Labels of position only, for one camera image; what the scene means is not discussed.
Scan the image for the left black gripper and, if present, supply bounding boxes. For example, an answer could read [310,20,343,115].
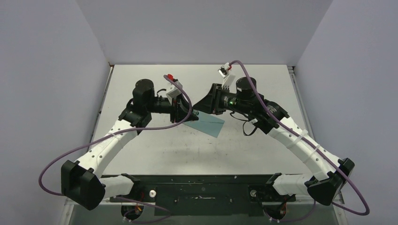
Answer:
[146,92,199,124]

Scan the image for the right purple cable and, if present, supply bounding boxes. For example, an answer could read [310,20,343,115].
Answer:
[228,60,371,224]

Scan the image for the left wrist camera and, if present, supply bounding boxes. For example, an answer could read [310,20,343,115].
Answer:
[166,83,182,103]

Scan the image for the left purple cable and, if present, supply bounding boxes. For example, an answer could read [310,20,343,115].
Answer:
[38,74,194,224]

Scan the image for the teal envelope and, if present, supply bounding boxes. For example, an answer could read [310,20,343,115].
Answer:
[184,111,225,138]

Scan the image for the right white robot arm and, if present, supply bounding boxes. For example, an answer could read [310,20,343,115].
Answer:
[193,77,355,206]

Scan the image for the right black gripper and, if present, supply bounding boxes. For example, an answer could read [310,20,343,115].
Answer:
[192,86,247,117]

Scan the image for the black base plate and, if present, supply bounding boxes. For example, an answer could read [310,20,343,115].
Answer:
[123,175,296,217]

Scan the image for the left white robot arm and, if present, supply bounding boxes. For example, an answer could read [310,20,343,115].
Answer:
[61,75,199,210]

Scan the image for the purple cable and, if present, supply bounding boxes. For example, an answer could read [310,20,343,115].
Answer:
[38,74,194,224]
[228,60,371,224]

